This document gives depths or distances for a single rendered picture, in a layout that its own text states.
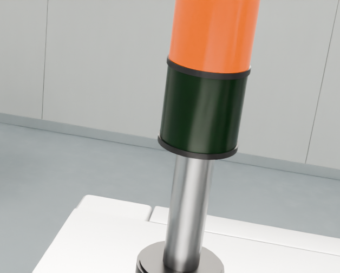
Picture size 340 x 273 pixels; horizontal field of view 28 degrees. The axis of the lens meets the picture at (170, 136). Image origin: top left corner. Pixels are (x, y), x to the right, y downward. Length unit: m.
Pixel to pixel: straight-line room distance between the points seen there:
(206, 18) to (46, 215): 4.58
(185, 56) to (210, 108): 0.03
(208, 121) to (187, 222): 0.08
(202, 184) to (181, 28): 0.10
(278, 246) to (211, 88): 0.18
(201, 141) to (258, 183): 5.41
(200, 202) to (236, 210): 4.86
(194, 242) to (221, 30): 0.14
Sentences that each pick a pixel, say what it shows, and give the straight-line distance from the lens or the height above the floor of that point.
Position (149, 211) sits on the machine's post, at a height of 2.10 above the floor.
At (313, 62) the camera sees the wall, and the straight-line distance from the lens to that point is 5.87.
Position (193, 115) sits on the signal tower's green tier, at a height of 2.22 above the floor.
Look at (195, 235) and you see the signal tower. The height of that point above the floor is 2.14.
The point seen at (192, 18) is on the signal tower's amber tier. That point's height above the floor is 2.28.
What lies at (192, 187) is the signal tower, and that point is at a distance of 0.43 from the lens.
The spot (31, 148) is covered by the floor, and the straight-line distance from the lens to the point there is 6.01.
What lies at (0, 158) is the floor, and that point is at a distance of 5.80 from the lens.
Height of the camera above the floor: 2.35
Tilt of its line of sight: 21 degrees down
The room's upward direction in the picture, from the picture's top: 7 degrees clockwise
